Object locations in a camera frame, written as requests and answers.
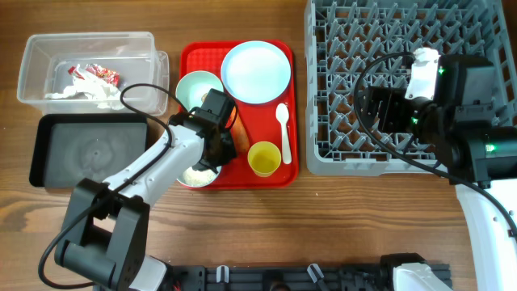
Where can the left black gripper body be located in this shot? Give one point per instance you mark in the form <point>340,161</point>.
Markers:
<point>218,147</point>

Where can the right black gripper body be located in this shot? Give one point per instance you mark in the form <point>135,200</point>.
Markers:
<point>388,109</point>

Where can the light blue bowl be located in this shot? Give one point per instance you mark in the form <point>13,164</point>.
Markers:
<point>180,178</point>

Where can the white rice grains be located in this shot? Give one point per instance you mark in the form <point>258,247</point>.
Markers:
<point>195,178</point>

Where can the yellow plastic cup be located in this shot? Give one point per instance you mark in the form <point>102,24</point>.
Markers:
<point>264,158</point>

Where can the green bowl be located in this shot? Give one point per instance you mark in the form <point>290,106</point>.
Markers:
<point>193,87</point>

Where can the white napkin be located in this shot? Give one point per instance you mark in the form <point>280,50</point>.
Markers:
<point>94,89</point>

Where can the red snack wrapper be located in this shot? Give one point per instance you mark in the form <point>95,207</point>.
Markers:
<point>109,76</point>

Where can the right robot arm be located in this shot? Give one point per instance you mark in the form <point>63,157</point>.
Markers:
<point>449,104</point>

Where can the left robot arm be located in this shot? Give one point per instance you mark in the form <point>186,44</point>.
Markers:
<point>103,236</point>

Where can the grey dishwasher rack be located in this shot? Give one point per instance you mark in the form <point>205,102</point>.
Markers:
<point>342,37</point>

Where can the clear plastic waste bin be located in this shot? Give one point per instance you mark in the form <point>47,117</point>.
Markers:
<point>44,72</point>

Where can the orange carrot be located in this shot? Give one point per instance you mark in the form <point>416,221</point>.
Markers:
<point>239,135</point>

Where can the red serving tray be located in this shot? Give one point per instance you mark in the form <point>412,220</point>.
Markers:
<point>258,120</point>

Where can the white plastic spoon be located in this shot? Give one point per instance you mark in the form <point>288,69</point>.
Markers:
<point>282,115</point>

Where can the light blue plate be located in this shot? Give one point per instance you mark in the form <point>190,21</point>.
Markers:
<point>256,72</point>

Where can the black rectangular tray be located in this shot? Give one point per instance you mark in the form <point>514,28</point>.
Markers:
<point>72,147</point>

